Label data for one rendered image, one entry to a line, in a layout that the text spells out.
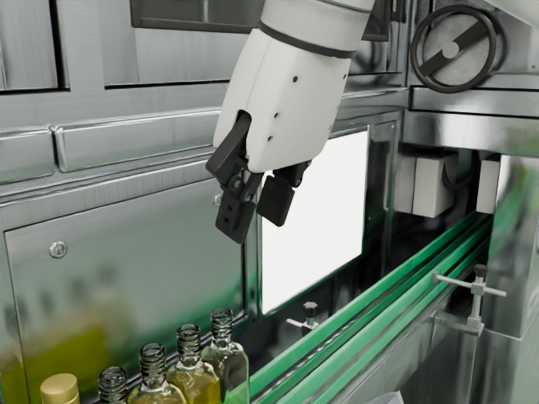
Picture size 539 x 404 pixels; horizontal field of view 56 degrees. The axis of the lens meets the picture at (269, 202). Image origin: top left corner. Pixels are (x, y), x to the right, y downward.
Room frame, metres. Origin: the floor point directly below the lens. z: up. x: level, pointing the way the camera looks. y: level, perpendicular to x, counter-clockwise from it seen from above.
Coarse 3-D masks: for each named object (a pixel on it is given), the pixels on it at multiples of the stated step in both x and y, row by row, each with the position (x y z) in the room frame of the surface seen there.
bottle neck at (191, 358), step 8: (184, 328) 0.58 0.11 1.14; (192, 328) 0.58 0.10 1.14; (176, 336) 0.57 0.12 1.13; (184, 336) 0.56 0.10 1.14; (192, 336) 0.56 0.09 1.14; (200, 336) 0.57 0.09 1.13; (184, 344) 0.56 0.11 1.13; (192, 344) 0.56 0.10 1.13; (200, 344) 0.57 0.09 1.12; (184, 352) 0.56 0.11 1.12; (192, 352) 0.56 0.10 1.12; (200, 352) 0.57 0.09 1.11; (184, 360) 0.56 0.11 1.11; (192, 360) 0.56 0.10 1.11; (200, 360) 0.57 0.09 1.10; (184, 368) 0.56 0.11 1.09; (192, 368) 0.56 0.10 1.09
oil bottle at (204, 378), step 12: (204, 360) 0.58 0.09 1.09; (168, 372) 0.56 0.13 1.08; (180, 372) 0.56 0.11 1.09; (192, 372) 0.56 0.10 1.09; (204, 372) 0.56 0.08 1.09; (216, 372) 0.58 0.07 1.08; (180, 384) 0.55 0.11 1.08; (192, 384) 0.54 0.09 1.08; (204, 384) 0.55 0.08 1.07; (216, 384) 0.57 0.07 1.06; (192, 396) 0.54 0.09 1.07; (204, 396) 0.55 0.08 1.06; (216, 396) 0.57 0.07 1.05
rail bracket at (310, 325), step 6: (306, 306) 0.89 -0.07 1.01; (312, 306) 0.89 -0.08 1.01; (306, 312) 0.88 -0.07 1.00; (312, 312) 0.88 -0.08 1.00; (306, 318) 0.89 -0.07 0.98; (312, 318) 0.89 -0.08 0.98; (288, 324) 0.92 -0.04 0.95; (294, 324) 0.91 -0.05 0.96; (300, 324) 0.91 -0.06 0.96; (306, 324) 0.89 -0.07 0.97; (312, 324) 0.89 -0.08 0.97; (306, 330) 0.88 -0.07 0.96
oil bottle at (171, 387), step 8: (168, 384) 0.53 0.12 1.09; (136, 392) 0.52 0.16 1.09; (144, 392) 0.51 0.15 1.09; (152, 392) 0.51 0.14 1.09; (160, 392) 0.51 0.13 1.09; (168, 392) 0.52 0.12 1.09; (176, 392) 0.52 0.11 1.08; (128, 400) 0.52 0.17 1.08; (136, 400) 0.51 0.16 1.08; (144, 400) 0.50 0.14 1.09; (152, 400) 0.50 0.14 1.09; (160, 400) 0.51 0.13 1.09; (168, 400) 0.51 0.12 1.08; (176, 400) 0.52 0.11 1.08; (184, 400) 0.53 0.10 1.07
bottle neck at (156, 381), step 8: (152, 344) 0.54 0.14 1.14; (160, 344) 0.54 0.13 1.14; (144, 352) 0.53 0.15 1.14; (152, 352) 0.54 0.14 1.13; (160, 352) 0.52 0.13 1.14; (144, 360) 0.51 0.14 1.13; (152, 360) 0.51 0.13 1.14; (160, 360) 0.52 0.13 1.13; (144, 368) 0.51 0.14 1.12; (152, 368) 0.51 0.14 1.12; (160, 368) 0.52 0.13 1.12; (144, 376) 0.51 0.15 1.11; (152, 376) 0.51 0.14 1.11; (160, 376) 0.52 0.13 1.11; (144, 384) 0.52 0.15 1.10; (152, 384) 0.51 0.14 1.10; (160, 384) 0.52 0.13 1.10
